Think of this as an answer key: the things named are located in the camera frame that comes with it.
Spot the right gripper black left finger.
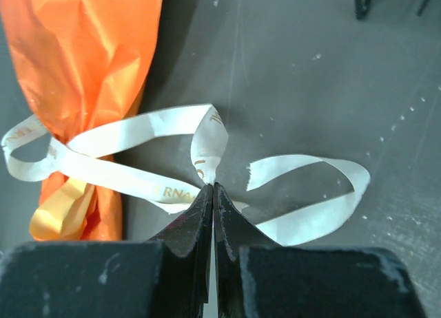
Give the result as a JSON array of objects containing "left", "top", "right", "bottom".
[{"left": 1, "top": 185, "right": 214, "bottom": 317}]

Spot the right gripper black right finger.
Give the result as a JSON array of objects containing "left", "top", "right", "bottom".
[{"left": 213, "top": 184, "right": 426, "bottom": 317}]

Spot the white printed ribbon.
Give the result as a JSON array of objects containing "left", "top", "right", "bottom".
[{"left": 1, "top": 104, "right": 371, "bottom": 246}]

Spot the orange wrapping paper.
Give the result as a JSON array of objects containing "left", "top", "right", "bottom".
[{"left": 1, "top": 0, "right": 163, "bottom": 241}]

